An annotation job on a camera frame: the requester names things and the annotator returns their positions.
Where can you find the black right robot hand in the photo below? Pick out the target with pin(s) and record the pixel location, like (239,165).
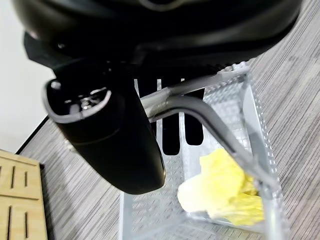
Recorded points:
(105,150)

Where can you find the yellow napa cabbage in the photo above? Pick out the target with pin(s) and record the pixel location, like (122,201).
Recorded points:
(215,182)

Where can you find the slotted light wooden crate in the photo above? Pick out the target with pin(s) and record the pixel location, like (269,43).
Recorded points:
(17,200)

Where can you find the clear plastic perforated basket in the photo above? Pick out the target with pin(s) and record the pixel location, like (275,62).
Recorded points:
(155,215)

